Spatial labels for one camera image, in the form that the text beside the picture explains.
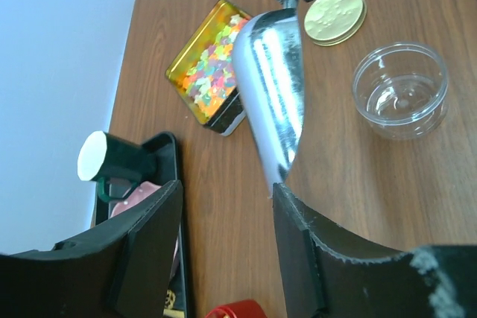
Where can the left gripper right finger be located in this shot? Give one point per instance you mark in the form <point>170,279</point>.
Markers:
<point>328,271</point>

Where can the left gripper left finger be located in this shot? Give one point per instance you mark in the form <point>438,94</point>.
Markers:
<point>119,268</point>

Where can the metal scoop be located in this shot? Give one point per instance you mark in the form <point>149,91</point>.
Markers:
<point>268,64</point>

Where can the gold tin of gummies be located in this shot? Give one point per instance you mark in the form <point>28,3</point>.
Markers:
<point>202,73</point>

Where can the clear plastic jar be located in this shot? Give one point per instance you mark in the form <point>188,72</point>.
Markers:
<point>400,90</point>

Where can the red tin of candies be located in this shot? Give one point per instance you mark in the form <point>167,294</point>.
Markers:
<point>247,308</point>

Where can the gold cutlery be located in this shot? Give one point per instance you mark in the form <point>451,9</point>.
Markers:
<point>170,301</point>

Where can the gold jar lid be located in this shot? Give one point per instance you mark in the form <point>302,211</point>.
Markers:
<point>331,22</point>

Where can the pink polka dot plate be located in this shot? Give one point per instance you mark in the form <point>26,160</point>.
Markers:
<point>144,190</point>

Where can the dark green mug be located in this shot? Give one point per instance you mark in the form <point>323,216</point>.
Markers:
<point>109,160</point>

